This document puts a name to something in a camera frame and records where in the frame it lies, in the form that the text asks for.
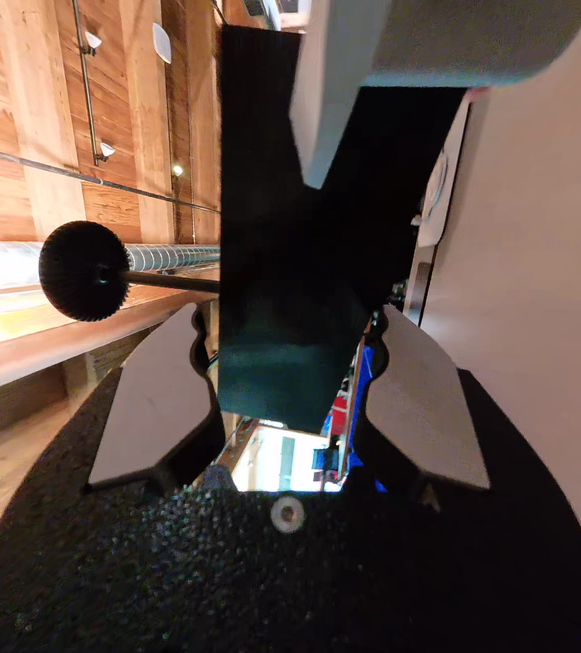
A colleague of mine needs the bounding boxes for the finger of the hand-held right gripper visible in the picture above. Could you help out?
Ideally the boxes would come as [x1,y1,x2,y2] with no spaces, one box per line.
[289,0,581,190]

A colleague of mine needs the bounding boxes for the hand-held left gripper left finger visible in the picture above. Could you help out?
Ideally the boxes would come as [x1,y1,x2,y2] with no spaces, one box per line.
[87,303,226,485]

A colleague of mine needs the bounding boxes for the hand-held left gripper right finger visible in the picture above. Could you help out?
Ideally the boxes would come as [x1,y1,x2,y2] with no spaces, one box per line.
[366,304,491,491]

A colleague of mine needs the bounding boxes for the white ceiling disc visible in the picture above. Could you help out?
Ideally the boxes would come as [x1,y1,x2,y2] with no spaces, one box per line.
[151,22,174,65]

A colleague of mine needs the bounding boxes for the black desk cable cover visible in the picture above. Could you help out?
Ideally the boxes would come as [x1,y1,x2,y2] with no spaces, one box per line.
[404,262,432,327]

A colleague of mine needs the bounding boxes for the silver air duct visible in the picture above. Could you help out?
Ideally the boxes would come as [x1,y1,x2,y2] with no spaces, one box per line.
[0,240,221,296]

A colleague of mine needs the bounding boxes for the black stand pole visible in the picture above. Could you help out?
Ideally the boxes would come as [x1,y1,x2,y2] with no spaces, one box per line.
[123,269,221,295]

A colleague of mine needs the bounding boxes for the thin black rod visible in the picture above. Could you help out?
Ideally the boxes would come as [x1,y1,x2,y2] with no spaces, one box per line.
[0,143,221,214]

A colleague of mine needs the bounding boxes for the black ribbed knob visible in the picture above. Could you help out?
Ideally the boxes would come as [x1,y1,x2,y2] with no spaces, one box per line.
[38,220,131,322]

